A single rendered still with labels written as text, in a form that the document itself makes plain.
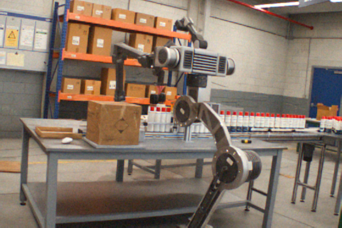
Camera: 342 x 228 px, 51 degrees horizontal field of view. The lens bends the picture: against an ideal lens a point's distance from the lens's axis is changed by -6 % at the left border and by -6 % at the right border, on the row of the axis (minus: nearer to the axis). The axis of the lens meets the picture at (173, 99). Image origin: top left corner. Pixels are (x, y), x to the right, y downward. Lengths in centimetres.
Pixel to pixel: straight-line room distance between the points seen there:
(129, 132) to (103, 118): 22
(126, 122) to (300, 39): 940
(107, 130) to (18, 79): 469
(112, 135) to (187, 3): 666
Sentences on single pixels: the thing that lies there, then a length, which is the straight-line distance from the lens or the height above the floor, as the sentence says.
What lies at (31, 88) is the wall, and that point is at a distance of 714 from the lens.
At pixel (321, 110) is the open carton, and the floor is 100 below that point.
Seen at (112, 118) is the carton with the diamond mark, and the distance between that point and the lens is 251.
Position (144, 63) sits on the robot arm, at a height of 141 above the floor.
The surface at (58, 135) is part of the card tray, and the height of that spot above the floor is 85.
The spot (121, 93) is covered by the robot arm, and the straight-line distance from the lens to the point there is 293.
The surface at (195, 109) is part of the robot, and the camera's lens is 229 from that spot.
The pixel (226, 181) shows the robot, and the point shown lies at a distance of 207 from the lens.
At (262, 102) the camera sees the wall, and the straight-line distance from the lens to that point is 1093.
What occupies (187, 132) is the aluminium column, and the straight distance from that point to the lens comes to 311.
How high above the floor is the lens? 132
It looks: 3 degrees down
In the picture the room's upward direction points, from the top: 6 degrees clockwise
